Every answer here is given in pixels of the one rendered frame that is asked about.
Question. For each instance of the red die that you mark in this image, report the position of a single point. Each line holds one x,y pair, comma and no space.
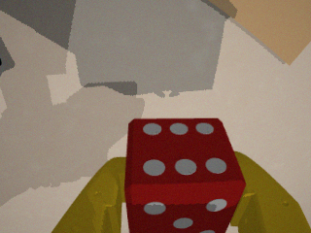
181,176

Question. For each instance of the white die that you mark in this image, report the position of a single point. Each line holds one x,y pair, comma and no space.
2,65

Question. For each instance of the tan square mat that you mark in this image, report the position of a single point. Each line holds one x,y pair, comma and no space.
283,25

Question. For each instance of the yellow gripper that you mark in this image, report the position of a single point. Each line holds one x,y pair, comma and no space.
264,207

